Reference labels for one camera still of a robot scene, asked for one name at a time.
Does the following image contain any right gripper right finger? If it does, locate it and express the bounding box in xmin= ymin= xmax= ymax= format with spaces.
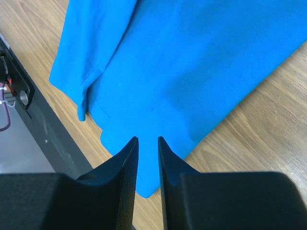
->
xmin=158 ymin=137 xmax=307 ymax=230

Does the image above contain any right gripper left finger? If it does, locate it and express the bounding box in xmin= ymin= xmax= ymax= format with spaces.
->
xmin=0 ymin=137 xmax=139 ymax=230

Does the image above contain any blue t shirt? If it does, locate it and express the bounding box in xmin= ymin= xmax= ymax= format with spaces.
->
xmin=49 ymin=0 xmax=307 ymax=198

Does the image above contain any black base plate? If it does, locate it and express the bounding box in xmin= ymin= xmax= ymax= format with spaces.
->
xmin=0 ymin=37 xmax=92 ymax=178

